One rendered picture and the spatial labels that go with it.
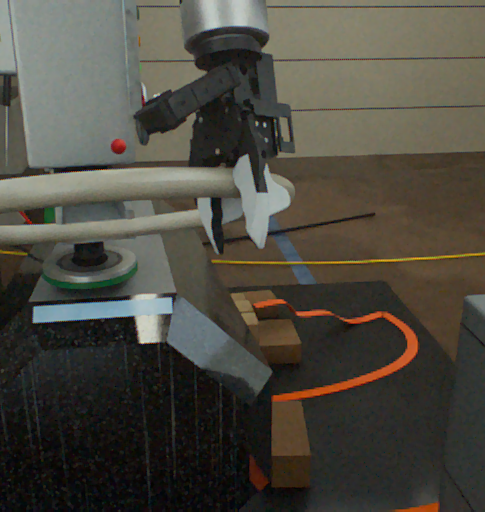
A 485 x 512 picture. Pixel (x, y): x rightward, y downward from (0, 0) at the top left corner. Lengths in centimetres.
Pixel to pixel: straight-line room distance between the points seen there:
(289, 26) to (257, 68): 611
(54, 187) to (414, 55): 672
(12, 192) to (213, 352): 98
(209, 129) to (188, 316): 88
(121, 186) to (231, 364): 100
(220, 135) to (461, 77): 684
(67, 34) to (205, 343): 72
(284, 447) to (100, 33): 134
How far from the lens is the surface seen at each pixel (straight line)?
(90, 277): 146
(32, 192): 61
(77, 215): 121
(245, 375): 157
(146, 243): 182
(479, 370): 140
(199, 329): 151
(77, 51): 136
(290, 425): 220
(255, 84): 70
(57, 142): 138
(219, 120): 66
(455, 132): 752
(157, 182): 60
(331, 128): 702
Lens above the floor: 140
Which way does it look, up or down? 20 degrees down
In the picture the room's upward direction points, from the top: straight up
